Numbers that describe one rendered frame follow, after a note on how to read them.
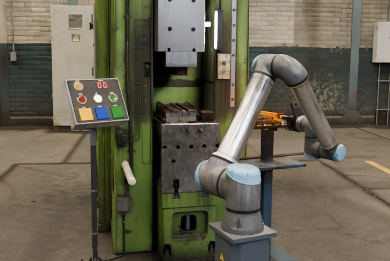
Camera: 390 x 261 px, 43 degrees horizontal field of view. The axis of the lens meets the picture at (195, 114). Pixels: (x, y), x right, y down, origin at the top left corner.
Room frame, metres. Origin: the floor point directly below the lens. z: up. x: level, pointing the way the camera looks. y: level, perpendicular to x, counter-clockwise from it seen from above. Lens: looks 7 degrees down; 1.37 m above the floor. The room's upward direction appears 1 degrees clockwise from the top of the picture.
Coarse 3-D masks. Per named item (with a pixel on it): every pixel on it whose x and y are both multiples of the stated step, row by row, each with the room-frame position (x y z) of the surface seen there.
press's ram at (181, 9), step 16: (160, 0) 3.13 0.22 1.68; (176, 0) 3.15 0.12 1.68; (192, 0) 3.18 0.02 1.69; (160, 16) 3.13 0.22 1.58; (176, 16) 3.15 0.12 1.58; (192, 16) 3.17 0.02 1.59; (160, 32) 3.13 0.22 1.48; (176, 32) 3.15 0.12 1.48; (192, 32) 3.18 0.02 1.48; (160, 48) 3.13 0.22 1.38; (176, 48) 3.15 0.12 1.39; (192, 48) 3.18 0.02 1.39
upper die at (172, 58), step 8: (160, 56) 3.35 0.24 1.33; (168, 56) 3.14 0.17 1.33; (176, 56) 3.15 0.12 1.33; (184, 56) 3.16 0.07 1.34; (192, 56) 3.18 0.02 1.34; (160, 64) 3.35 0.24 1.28; (168, 64) 3.14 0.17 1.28; (176, 64) 3.15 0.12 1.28; (184, 64) 3.16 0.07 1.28; (192, 64) 3.18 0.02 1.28
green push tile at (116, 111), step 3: (111, 108) 2.90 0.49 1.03; (114, 108) 2.91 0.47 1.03; (117, 108) 2.92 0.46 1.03; (120, 108) 2.93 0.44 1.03; (111, 111) 2.89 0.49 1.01; (114, 111) 2.90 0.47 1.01; (117, 111) 2.91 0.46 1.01; (120, 111) 2.92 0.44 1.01; (114, 114) 2.89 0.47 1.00; (117, 114) 2.90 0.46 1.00; (120, 114) 2.91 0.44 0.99; (123, 114) 2.92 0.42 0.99; (114, 117) 2.88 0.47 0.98; (117, 117) 2.89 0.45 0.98; (120, 117) 2.90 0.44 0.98; (123, 117) 2.92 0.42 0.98
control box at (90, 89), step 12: (72, 84) 2.85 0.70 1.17; (84, 84) 2.89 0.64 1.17; (96, 84) 2.93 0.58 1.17; (108, 84) 2.98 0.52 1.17; (72, 96) 2.81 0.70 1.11; (84, 96) 2.85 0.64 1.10; (108, 96) 2.94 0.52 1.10; (120, 96) 2.99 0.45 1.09; (72, 108) 2.77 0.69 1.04; (108, 108) 2.89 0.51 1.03; (72, 120) 2.77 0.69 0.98; (96, 120) 2.81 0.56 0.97; (108, 120) 2.85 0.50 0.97; (120, 120) 2.90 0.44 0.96
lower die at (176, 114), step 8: (168, 104) 3.52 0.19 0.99; (184, 104) 3.51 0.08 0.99; (168, 112) 3.16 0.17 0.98; (176, 112) 3.15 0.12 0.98; (184, 112) 3.16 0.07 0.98; (192, 112) 3.18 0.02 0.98; (168, 120) 3.14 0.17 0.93; (176, 120) 3.15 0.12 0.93; (184, 120) 3.16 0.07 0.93; (192, 120) 3.18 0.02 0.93
